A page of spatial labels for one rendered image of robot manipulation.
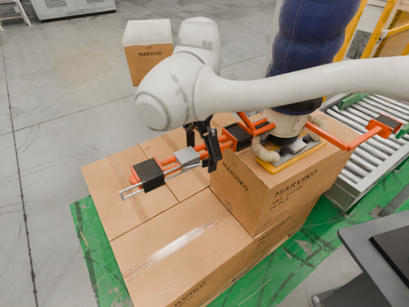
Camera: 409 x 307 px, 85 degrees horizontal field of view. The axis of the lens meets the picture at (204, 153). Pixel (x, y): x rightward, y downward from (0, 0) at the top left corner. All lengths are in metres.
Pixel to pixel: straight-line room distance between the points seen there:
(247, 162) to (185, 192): 0.52
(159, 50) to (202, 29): 1.60
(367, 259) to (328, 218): 1.03
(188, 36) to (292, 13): 0.36
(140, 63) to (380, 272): 2.04
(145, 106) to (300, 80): 0.27
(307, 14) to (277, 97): 0.38
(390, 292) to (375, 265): 0.09
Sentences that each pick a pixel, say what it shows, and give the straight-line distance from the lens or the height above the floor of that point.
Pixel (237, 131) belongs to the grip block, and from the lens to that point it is 0.84.
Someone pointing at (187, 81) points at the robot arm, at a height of 1.45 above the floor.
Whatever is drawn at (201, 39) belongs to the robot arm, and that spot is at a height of 1.47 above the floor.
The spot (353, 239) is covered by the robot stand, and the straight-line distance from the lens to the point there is 1.13.
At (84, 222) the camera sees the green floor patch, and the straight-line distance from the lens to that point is 2.08.
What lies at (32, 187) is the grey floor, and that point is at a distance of 2.55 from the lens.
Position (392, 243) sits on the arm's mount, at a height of 0.78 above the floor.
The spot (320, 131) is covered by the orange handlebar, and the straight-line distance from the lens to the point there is 0.96.
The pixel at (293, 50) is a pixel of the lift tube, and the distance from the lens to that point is 0.79.
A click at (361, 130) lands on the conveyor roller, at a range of 2.15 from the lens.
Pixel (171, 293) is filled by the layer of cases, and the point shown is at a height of 0.54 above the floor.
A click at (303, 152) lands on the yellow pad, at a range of 1.03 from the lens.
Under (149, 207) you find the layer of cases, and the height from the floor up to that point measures 0.54.
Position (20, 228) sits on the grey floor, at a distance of 2.32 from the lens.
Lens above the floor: 1.62
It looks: 44 degrees down
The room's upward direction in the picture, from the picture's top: straight up
